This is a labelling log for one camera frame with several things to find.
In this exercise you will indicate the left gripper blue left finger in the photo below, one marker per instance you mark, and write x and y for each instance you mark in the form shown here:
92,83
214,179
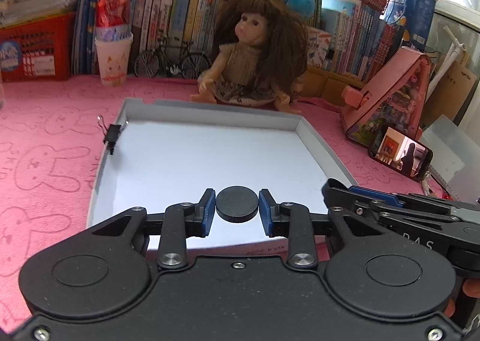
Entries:
180,222

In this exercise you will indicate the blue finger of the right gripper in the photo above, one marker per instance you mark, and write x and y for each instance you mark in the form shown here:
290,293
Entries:
389,199

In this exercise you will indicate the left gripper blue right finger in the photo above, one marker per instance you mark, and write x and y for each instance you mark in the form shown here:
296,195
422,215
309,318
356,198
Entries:
292,221

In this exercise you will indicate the black disc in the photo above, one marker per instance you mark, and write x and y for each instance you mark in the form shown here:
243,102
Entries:
237,204

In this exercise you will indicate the smartphone playing video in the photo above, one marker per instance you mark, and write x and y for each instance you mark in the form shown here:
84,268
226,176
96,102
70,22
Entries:
400,153

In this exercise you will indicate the clear plastic folder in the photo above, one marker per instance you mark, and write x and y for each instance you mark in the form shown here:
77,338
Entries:
455,162

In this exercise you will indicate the white cardboard tray box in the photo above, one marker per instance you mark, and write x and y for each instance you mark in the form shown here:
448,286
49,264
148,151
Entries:
169,152

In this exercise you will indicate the pink triangular toy house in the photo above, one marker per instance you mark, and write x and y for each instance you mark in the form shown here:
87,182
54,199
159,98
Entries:
395,96

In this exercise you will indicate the black binder clip on tray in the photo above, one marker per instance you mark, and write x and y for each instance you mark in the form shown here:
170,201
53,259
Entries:
111,133

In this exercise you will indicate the wooden drawer shelf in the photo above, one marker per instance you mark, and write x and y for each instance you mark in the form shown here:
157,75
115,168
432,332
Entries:
327,85

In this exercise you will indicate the miniature black bicycle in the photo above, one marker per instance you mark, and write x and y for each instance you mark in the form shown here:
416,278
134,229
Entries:
169,59

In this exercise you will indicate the white pipe stand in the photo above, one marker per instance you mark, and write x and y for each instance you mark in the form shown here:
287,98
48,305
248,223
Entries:
455,50

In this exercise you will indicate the brown haired doll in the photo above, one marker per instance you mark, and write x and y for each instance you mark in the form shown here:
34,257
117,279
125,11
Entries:
260,57

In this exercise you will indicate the row of upright books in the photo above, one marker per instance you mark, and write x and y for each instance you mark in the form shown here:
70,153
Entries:
179,37

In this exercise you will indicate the white cat paper cup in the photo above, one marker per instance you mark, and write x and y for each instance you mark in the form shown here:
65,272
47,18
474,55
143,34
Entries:
113,60

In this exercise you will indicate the blue carton box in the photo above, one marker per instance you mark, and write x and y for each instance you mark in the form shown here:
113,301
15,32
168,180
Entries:
415,16

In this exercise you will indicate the red Budweiser can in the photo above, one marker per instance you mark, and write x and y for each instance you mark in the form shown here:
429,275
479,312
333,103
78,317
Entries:
112,20

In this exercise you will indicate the red plastic basket left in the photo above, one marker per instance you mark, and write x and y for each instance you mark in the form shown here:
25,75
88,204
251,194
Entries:
39,50

